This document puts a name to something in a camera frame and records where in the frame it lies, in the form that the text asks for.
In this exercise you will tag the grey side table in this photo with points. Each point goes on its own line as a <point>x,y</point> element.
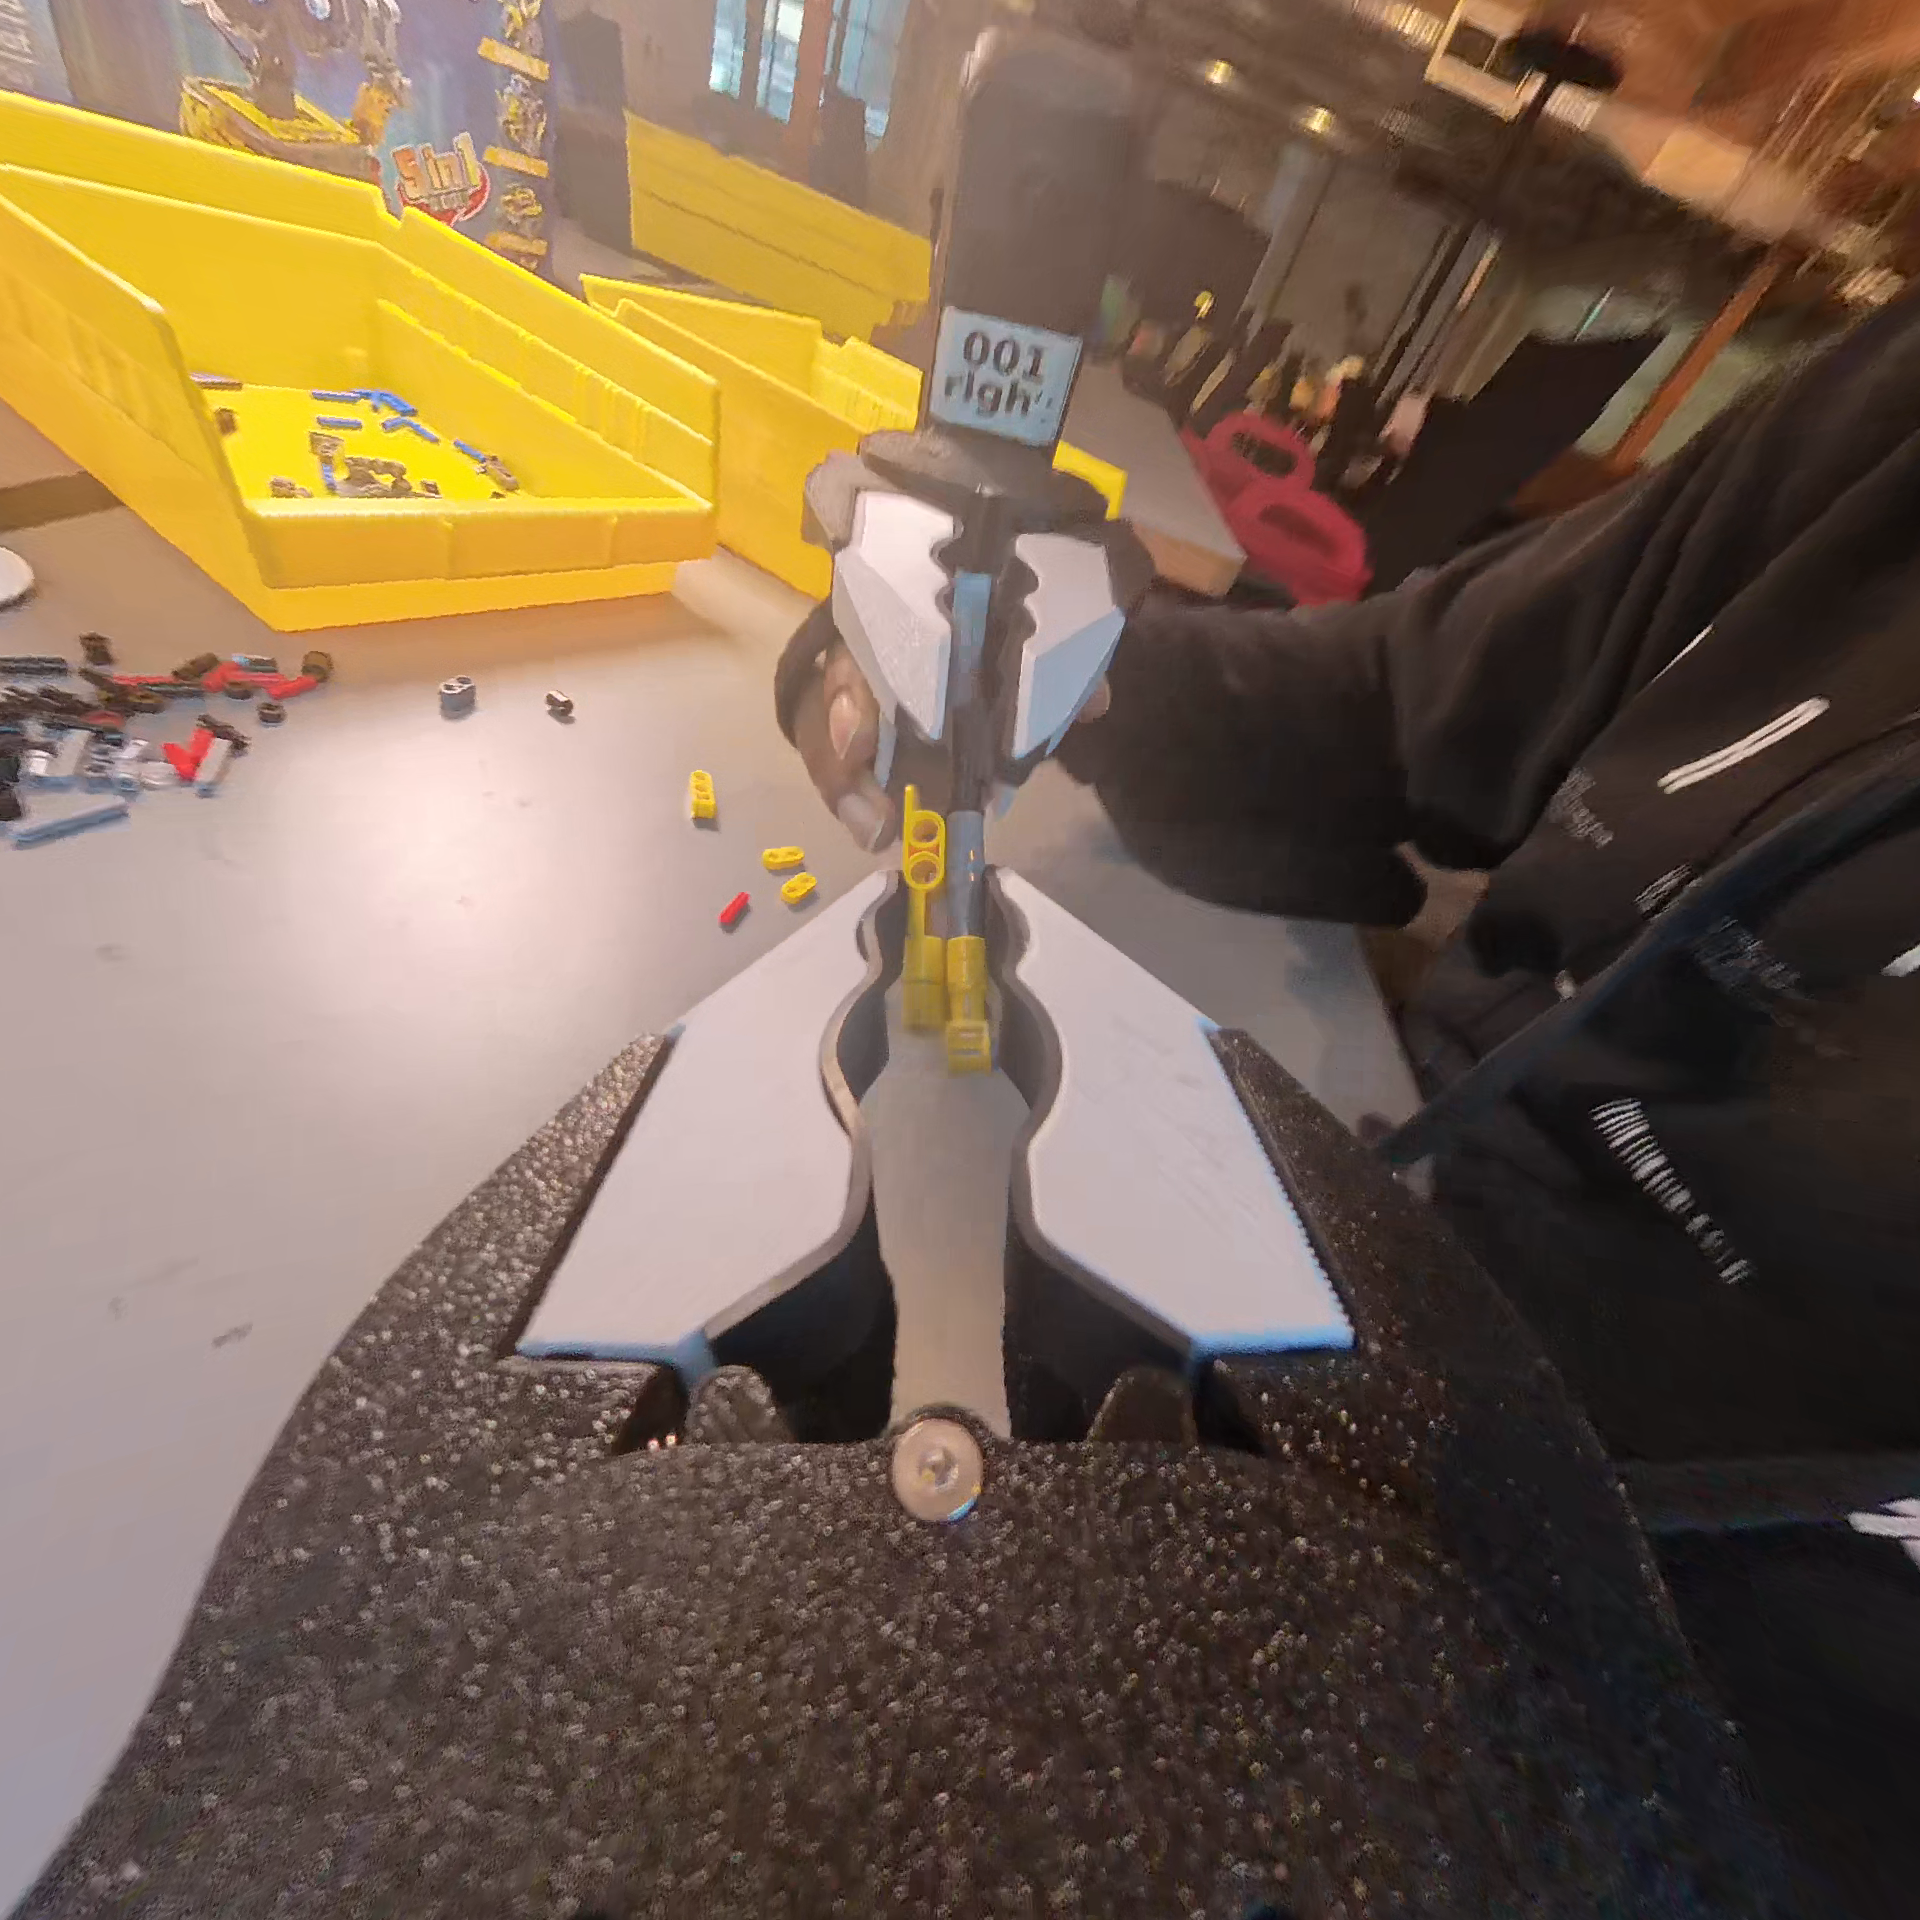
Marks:
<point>1170,480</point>

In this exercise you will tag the grey two-hole brick connector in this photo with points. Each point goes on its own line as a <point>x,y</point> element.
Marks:
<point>459,695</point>

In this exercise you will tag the blue robot kit box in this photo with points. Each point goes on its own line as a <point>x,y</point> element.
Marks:
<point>450,181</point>

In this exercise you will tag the grey desk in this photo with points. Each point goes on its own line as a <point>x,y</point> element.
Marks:
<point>375,974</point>

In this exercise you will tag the person's right forearm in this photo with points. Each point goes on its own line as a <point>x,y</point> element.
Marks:
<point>1274,721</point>

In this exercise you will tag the yellow brick arm with axle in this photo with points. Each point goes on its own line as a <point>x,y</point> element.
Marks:
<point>922,974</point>

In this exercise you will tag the pile of black red pieces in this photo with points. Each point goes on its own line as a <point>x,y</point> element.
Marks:
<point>91,734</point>

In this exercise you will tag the red plastic canister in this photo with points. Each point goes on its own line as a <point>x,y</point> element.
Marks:
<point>1261,458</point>
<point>1312,549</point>

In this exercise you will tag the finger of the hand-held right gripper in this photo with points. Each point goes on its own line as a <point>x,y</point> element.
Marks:
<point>1073,645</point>
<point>892,631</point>

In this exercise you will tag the long yellow brick beam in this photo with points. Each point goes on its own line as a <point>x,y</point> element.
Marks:
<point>700,795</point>

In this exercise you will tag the heap of blue tan pieces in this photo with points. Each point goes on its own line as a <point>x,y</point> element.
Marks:
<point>361,473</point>

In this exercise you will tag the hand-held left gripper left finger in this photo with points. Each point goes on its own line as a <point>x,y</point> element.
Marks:
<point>705,1201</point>

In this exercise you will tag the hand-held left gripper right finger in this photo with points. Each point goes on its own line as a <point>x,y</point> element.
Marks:
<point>1185,1201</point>

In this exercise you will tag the person's right hand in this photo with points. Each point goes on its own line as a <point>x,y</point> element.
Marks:
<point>848,750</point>

